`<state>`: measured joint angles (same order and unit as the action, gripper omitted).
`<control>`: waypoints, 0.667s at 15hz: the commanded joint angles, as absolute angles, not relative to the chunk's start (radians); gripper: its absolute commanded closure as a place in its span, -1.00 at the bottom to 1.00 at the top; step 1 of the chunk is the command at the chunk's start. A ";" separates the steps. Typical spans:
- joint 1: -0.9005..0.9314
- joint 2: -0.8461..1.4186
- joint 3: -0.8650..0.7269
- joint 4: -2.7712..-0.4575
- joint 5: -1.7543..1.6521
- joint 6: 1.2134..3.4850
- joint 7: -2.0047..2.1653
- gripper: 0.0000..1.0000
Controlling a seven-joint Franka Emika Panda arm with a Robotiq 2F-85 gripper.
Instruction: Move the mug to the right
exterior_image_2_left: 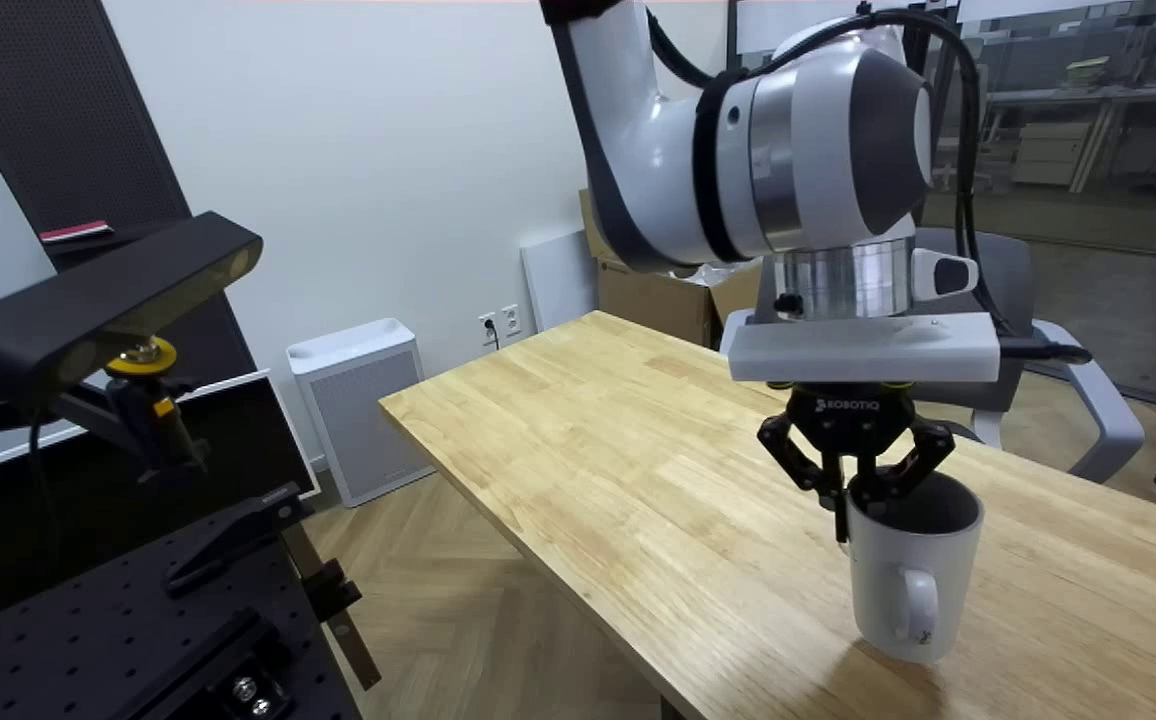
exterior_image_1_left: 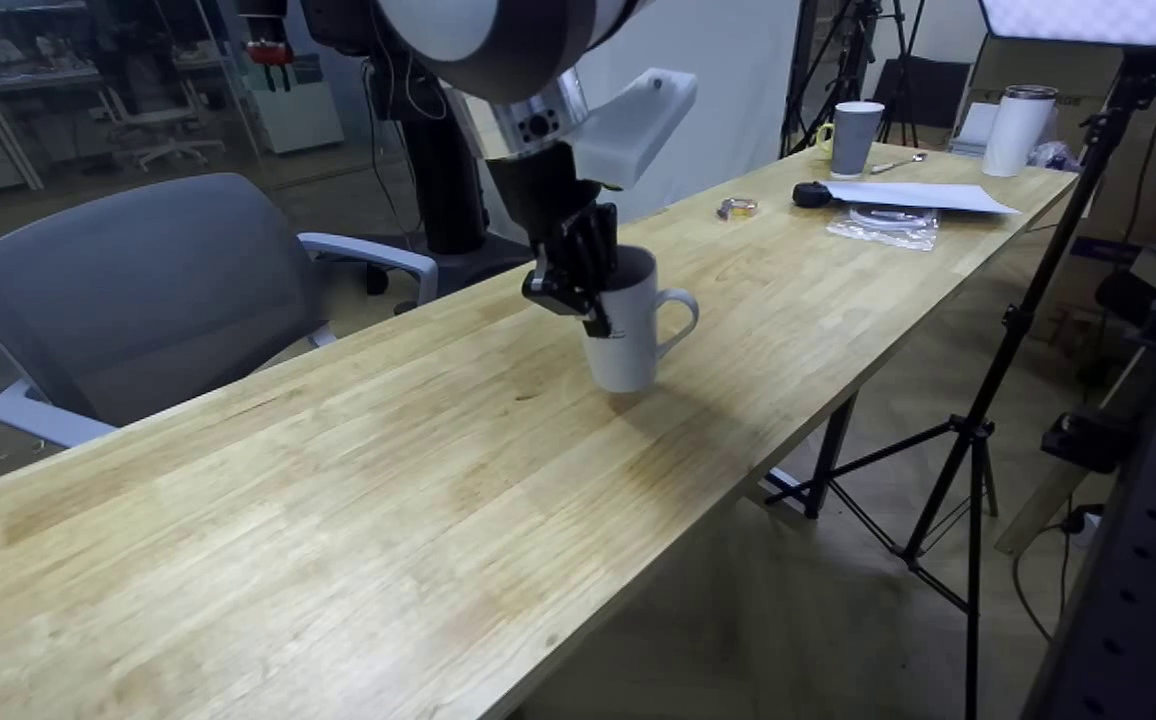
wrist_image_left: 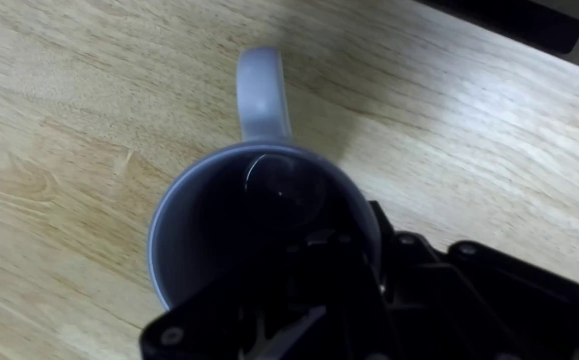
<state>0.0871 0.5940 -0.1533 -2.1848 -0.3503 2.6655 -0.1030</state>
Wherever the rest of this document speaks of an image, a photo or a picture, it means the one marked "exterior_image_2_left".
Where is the white ceramic mug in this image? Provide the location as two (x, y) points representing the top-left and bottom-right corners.
(843, 470), (986, 669)

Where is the black slanted board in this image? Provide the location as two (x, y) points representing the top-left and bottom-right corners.
(0, 0), (261, 391)

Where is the white flat panel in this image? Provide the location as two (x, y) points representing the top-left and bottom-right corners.
(516, 225), (600, 335)

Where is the black perforated breadboard base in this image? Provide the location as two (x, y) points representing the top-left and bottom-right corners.
(0, 499), (369, 720)

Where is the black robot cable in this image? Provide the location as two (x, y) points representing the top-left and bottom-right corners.
(638, 0), (1094, 370)

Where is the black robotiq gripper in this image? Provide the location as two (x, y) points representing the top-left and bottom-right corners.
(750, 381), (959, 543)

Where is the black stereo camera bar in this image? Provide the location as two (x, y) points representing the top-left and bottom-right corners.
(0, 209), (267, 412)

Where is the brown cardboard box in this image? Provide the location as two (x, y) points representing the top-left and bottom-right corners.
(575, 186), (766, 351)

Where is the grey mesh office chair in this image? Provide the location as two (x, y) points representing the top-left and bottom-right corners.
(913, 225), (1149, 487)

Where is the small red flat item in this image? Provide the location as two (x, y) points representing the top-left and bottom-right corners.
(36, 218), (116, 249)

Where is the black camera stand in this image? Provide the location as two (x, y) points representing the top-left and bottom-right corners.
(0, 370), (328, 619)

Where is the black metal clamp bracket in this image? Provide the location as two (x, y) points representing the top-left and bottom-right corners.
(165, 479), (387, 698)

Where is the white air purifier unit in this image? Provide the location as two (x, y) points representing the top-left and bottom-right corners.
(282, 316), (435, 512)

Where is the camera mount with yellow knob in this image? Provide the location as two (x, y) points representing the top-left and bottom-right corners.
(53, 334), (215, 487)

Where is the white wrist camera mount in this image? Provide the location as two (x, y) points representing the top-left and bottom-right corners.
(717, 308), (1007, 391)

